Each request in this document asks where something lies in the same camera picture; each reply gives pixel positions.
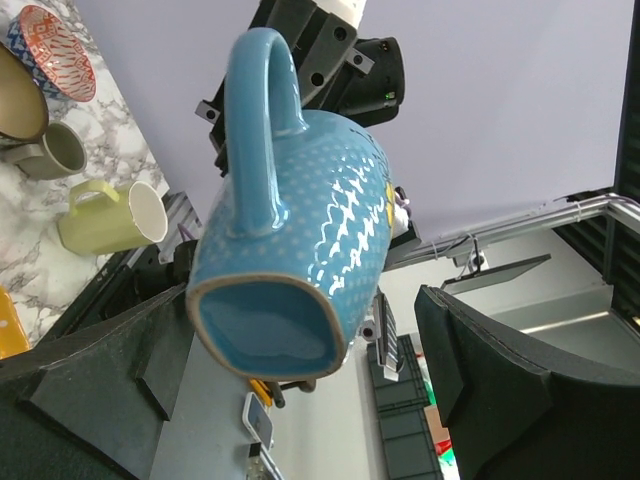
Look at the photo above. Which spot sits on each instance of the blue ceramic mug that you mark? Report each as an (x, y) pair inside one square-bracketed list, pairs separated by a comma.
[(291, 255)]

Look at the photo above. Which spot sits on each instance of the brown patterned bowl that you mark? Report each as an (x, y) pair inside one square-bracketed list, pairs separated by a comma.
[(24, 111)]

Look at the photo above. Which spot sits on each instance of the dark monitor background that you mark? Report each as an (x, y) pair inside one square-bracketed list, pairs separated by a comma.
[(492, 276)]

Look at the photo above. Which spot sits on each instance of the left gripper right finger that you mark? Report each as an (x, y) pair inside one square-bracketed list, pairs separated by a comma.
[(519, 408)]

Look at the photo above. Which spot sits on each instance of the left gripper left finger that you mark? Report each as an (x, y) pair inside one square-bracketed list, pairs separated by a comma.
[(92, 404)]

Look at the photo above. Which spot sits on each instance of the aluminium frame rail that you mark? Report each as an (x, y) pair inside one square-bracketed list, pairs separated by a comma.
[(621, 209)]

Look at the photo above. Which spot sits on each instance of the light green ceramic mug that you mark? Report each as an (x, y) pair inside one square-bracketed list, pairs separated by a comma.
[(103, 219)]

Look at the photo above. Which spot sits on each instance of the yellow polka dot plate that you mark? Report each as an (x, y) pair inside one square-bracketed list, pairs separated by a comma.
[(13, 340)]

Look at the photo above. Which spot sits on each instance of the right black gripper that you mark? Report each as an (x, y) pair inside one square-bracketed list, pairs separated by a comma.
[(360, 79)]

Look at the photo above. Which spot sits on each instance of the red blue patterned bowl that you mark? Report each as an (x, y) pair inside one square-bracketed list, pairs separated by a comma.
[(52, 54)]

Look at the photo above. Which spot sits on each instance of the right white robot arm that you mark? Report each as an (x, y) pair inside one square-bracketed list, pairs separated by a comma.
[(345, 7)]

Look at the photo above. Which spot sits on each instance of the grey ceramic mug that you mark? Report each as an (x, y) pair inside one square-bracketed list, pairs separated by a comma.
[(59, 153)]

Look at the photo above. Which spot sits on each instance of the black storage crate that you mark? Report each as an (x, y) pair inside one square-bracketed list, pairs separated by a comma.
[(409, 450)]

